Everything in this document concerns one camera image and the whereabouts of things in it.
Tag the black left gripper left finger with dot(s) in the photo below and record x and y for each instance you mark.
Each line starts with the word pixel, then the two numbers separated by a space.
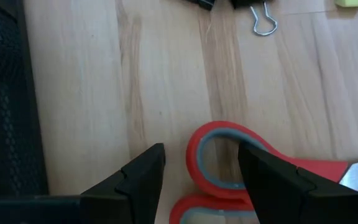
pixel 135 193

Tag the black mesh desk organizer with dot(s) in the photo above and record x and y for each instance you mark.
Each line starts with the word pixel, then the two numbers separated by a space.
pixel 5 109

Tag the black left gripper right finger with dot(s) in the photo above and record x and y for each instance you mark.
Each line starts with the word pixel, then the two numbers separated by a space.
pixel 278 193

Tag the neon yellow printed eraser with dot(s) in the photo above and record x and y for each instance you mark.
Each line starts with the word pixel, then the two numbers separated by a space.
pixel 356 2

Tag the black binder clip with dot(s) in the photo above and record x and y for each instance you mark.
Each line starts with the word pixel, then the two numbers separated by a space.
pixel 202 3
pixel 247 2

